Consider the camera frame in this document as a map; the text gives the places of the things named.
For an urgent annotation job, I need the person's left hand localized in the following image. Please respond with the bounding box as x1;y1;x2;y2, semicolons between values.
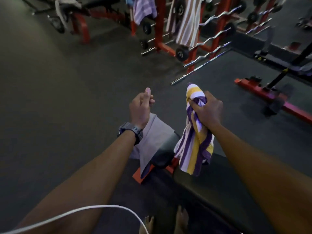
129;87;156;131

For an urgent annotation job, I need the person's right hand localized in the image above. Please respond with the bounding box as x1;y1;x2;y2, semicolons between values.
188;90;224;132

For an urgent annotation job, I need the grey towel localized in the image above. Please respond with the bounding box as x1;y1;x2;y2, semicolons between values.
130;112;176;180

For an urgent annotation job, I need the purple yellow striped towel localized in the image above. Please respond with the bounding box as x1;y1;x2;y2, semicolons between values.
173;82;215;177

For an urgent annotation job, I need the beige brown striped towel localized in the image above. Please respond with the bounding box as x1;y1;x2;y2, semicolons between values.
166;0;203;48

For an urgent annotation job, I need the person's left forearm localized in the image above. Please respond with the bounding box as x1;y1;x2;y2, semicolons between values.
14;130;137;234

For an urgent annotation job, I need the person's right forearm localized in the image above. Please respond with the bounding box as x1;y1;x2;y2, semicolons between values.
209;123;312;234

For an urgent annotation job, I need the person's right foot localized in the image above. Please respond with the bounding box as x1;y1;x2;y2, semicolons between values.
173;205;190;234

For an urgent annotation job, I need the person's foot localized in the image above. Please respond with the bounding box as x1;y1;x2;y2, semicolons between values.
173;205;190;234
138;215;155;234

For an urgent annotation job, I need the person's left foot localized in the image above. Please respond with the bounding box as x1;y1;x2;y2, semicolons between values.
138;215;155;234

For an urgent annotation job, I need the black wristwatch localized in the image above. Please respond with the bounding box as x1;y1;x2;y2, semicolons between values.
117;122;144;146

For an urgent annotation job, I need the set of fixed-weight barbells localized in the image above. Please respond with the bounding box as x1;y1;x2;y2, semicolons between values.
139;0;284;85

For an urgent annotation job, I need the adjustable incline bench red frame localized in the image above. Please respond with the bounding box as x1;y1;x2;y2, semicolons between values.
132;131;247;234

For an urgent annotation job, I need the white cable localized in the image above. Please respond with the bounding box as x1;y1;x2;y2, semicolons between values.
0;205;150;234

